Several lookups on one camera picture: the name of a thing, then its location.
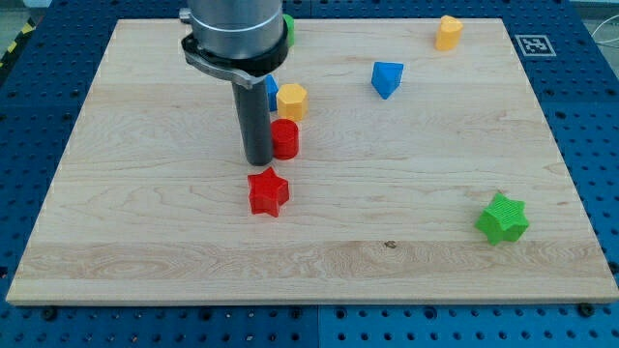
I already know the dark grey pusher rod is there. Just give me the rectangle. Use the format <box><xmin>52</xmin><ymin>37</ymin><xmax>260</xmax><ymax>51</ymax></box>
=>
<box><xmin>232</xmin><ymin>81</ymin><xmax>274</xmax><ymax>166</ymax></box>

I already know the red cylinder block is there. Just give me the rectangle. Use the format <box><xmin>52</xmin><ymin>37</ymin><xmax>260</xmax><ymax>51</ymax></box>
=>
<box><xmin>271</xmin><ymin>119</ymin><xmax>299</xmax><ymax>160</ymax></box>

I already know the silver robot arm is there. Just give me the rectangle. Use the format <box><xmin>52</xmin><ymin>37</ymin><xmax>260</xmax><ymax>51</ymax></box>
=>
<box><xmin>179</xmin><ymin>0</ymin><xmax>288</xmax><ymax>166</ymax></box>

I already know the wooden board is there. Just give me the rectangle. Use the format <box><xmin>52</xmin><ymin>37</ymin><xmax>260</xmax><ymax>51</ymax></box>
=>
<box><xmin>7</xmin><ymin>18</ymin><xmax>618</xmax><ymax>306</ymax></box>

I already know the blue cube block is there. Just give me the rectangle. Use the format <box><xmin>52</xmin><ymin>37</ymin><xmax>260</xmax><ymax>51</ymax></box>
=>
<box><xmin>265</xmin><ymin>74</ymin><xmax>279</xmax><ymax>112</ymax></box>

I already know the yellow hexagon block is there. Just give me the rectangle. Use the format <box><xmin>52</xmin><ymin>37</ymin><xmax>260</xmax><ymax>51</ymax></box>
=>
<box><xmin>276</xmin><ymin>83</ymin><xmax>309</xmax><ymax>122</ymax></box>

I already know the red star block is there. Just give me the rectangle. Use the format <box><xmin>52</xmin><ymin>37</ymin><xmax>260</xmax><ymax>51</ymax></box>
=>
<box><xmin>248</xmin><ymin>167</ymin><xmax>290</xmax><ymax>218</ymax></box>

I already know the green cylinder block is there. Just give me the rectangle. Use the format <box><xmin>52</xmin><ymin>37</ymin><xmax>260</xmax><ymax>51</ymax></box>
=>
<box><xmin>283</xmin><ymin>14</ymin><xmax>295</xmax><ymax>47</ymax></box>

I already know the blue triangle block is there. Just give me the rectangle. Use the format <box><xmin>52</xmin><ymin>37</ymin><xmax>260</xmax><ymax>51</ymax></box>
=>
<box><xmin>370</xmin><ymin>62</ymin><xmax>404</xmax><ymax>100</ymax></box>

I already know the yellow heart block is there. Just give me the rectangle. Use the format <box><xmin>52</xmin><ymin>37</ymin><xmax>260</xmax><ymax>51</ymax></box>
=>
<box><xmin>434</xmin><ymin>15</ymin><xmax>464</xmax><ymax>51</ymax></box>

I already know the green star block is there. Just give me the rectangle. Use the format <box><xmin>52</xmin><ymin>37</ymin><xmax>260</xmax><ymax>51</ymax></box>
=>
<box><xmin>474</xmin><ymin>192</ymin><xmax>529</xmax><ymax>246</ymax></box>

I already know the white fiducial marker tag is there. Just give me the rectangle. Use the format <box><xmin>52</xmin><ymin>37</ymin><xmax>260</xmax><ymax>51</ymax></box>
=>
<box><xmin>515</xmin><ymin>34</ymin><xmax>556</xmax><ymax>57</ymax></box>

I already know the white cable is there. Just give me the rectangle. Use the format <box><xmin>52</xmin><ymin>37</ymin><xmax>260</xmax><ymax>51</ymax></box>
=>
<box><xmin>589</xmin><ymin>13</ymin><xmax>619</xmax><ymax>49</ymax></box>

